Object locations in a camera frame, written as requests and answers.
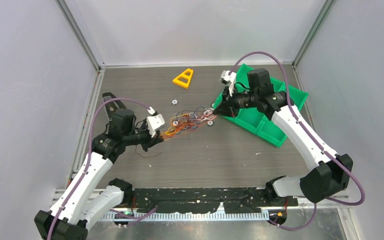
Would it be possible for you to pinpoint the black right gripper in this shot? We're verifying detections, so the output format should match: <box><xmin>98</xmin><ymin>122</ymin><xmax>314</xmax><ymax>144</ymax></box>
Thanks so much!
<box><xmin>214</xmin><ymin>84</ymin><xmax>260</xmax><ymax>118</ymax></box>

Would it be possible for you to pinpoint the black wire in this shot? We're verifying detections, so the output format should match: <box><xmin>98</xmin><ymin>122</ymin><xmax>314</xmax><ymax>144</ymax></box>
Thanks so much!
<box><xmin>135</xmin><ymin>145</ymin><xmax>162</xmax><ymax>159</ymax></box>

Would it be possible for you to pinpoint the coloured wire bundle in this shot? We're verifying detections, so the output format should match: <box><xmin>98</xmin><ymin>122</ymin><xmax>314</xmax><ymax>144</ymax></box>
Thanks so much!
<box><xmin>160</xmin><ymin>106</ymin><xmax>218</xmax><ymax>142</ymax></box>

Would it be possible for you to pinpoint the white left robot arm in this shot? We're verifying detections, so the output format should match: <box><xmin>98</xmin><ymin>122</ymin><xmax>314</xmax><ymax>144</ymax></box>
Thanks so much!
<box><xmin>34</xmin><ymin>105</ymin><xmax>165</xmax><ymax>240</ymax></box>

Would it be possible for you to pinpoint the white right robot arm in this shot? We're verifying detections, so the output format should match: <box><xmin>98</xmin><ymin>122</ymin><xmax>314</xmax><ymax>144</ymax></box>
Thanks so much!
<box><xmin>213</xmin><ymin>68</ymin><xmax>353</xmax><ymax>205</ymax></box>

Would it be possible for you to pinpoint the round token lower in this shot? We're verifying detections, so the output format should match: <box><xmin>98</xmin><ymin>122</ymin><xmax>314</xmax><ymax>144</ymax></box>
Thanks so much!
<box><xmin>206</xmin><ymin>120</ymin><xmax>214</xmax><ymax>127</ymax></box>

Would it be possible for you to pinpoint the round token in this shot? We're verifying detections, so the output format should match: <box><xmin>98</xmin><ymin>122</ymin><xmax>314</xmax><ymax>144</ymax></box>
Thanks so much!
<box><xmin>171</xmin><ymin>99</ymin><xmax>179</xmax><ymax>106</ymax></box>
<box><xmin>206</xmin><ymin>120</ymin><xmax>214</xmax><ymax>127</ymax></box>

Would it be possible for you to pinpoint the green compartment bin tray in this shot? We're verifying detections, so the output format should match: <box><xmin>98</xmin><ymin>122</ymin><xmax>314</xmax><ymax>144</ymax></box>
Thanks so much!
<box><xmin>226</xmin><ymin>63</ymin><xmax>309</xmax><ymax>147</ymax></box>

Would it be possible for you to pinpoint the round token upper left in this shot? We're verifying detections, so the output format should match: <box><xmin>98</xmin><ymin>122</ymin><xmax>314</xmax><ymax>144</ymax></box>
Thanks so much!
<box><xmin>171</xmin><ymin>99</ymin><xmax>179</xmax><ymax>106</ymax></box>

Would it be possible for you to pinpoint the yellow triangular plastic piece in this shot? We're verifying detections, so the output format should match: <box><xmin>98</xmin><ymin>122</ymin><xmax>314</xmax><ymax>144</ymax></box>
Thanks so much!
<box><xmin>172</xmin><ymin>68</ymin><xmax>194</xmax><ymax>89</ymax></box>

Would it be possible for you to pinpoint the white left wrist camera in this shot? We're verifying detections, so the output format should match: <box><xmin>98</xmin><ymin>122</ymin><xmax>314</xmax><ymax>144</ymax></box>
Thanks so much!
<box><xmin>146</xmin><ymin>114</ymin><xmax>166</xmax><ymax>138</ymax></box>

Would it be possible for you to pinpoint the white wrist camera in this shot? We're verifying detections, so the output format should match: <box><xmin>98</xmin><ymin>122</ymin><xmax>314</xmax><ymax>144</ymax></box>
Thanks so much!
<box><xmin>146</xmin><ymin>114</ymin><xmax>166</xmax><ymax>138</ymax></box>
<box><xmin>220</xmin><ymin>70</ymin><xmax>237</xmax><ymax>97</ymax></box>

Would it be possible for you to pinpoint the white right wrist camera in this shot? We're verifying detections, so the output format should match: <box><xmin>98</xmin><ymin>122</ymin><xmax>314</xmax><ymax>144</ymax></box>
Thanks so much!
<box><xmin>220</xmin><ymin>70</ymin><xmax>237</xmax><ymax>97</ymax></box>

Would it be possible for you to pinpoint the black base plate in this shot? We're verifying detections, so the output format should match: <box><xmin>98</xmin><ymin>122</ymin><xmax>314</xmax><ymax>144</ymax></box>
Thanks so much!
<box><xmin>116</xmin><ymin>187</ymin><xmax>298</xmax><ymax>214</ymax></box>

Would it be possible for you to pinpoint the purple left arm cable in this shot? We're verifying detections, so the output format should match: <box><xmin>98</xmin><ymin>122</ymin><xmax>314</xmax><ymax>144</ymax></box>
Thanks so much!
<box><xmin>46</xmin><ymin>96</ymin><xmax>160</xmax><ymax>240</ymax></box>

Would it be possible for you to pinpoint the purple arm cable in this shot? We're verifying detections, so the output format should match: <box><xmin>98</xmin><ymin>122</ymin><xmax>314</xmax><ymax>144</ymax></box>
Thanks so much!
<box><xmin>230</xmin><ymin>51</ymin><xmax>366</xmax><ymax>232</ymax></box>
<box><xmin>46</xmin><ymin>96</ymin><xmax>160</xmax><ymax>240</ymax></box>

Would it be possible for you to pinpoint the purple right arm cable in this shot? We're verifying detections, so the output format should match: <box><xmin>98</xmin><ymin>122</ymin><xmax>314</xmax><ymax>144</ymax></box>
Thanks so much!
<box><xmin>230</xmin><ymin>51</ymin><xmax>366</xmax><ymax>232</ymax></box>

